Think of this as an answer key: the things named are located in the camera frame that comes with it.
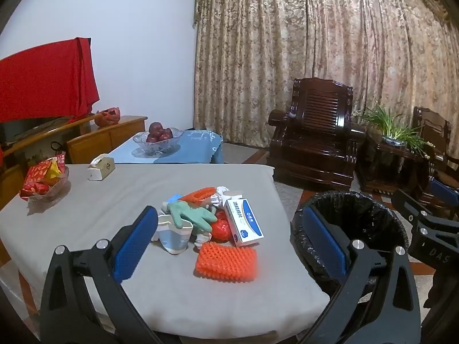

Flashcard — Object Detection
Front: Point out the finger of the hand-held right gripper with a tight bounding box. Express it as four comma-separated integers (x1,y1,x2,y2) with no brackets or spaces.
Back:
428,179,459,219
392,188,459,275

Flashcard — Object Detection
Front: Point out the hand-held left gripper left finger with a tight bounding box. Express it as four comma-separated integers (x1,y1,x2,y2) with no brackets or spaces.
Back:
39,206,162,344

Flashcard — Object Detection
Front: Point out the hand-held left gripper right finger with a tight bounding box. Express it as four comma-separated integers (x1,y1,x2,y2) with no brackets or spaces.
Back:
292,206,422,344

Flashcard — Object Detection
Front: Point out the white blue paper cup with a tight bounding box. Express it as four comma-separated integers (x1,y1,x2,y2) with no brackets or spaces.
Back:
157,214,194,255

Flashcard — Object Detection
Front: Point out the trash bin with black bag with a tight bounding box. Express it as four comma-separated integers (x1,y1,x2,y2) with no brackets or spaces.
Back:
291,191,409,294

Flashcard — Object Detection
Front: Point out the green glove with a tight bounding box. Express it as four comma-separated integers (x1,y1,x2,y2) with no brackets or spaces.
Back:
168,201,218,232

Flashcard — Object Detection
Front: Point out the orange foam net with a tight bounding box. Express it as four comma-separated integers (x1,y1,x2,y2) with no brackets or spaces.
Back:
178,186,217,204
195,242,258,283

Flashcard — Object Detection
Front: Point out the white blue cardboard box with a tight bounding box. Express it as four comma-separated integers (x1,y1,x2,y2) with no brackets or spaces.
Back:
221,191,265,248

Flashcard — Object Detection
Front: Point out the grey tablecloth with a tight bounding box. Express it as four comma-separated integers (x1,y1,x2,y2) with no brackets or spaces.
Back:
0,163,330,341

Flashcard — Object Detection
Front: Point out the dark wooden armchair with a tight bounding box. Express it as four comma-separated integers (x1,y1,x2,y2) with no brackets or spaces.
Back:
412,106,459,219
268,77,366,191

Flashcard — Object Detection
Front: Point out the dark wooden side table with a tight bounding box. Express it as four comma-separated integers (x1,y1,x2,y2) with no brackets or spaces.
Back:
358,131,431,196

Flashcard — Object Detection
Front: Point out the potted green plant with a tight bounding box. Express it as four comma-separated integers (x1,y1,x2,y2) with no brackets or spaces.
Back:
353,105,436,159

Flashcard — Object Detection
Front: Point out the tissue box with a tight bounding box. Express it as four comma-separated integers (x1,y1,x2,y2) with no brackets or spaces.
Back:
87,153,116,181

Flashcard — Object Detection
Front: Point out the red plastic bag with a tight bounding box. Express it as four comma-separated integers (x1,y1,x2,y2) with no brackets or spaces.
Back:
210,211,234,242

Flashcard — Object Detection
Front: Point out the glass snack dish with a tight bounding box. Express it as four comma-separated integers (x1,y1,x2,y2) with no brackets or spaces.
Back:
22,165,70,204

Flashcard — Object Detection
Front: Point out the crumpled white tissue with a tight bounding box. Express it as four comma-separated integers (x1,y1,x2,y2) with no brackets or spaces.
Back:
211,185,230,209

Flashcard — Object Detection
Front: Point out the glass fruit bowl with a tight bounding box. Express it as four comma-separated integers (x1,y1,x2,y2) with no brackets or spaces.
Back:
133,128,184,156

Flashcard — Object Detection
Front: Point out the yellow snack packet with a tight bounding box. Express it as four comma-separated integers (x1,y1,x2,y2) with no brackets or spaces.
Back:
46,161,62,181

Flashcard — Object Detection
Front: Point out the wooden cabinet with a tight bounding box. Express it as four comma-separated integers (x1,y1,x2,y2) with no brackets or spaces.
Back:
0,115,148,210

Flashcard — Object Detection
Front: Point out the blue tablecloth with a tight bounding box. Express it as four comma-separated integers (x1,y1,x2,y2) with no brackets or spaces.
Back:
108,130,223,165

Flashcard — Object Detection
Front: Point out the small red snack packet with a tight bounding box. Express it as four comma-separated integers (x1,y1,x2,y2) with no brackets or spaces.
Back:
20,183,51,199

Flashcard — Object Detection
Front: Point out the large red snack packet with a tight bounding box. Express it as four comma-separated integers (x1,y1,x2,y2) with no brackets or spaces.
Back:
27,161,54,187

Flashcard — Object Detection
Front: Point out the television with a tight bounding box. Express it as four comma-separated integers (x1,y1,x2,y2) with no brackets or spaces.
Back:
0,115,77,151

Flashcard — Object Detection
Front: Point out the red cloth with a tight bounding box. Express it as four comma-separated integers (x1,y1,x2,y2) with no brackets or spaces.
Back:
0,37,100,123

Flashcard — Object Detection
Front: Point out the beige patterned curtain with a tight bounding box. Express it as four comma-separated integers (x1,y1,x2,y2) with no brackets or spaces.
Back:
194,0,459,151

